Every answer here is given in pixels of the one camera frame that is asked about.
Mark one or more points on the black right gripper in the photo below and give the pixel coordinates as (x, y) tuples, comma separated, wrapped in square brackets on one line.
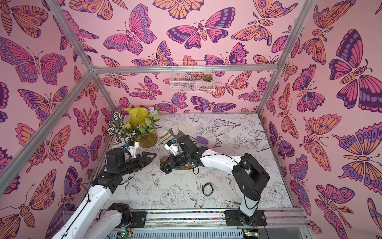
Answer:
[(168, 163)]

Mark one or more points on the purple pink garden trowel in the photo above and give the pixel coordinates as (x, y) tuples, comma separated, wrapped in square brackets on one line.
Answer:
[(204, 142)]

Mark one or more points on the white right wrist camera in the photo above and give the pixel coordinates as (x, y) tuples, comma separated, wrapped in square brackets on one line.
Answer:
[(172, 147)]

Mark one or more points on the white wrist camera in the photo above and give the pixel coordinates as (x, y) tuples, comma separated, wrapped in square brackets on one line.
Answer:
[(132, 147), (172, 147)]

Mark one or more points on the white wire wall basket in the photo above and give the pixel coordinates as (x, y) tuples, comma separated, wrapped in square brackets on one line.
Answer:
[(187, 76)]

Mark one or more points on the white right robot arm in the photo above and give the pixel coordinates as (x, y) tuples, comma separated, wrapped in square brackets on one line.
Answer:
[(248, 173)]

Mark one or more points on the black round watch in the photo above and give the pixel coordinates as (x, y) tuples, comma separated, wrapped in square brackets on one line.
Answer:
[(166, 168)]

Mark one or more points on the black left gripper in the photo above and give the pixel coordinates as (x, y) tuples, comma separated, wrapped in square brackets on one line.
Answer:
[(144, 158)]

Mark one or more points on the wooden watch stand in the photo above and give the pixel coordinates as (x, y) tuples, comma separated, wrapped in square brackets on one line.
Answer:
[(183, 166)]

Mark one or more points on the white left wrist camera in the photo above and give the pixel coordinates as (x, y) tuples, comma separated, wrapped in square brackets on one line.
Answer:
[(132, 147)]

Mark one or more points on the small green succulent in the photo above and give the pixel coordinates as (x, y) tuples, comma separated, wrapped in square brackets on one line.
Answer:
[(208, 77)]

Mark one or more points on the thin black watch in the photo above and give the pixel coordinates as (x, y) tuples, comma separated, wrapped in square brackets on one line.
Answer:
[(207, 189)]

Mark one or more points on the potted plant yellow leaves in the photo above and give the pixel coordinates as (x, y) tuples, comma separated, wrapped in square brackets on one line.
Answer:
[(135, 124)]

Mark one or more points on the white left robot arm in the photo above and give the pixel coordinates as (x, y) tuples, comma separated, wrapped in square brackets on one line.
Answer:
[(119, 162)]

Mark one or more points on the cream grey gardening glove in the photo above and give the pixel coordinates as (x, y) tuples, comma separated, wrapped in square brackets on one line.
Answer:
[(175, 132)]

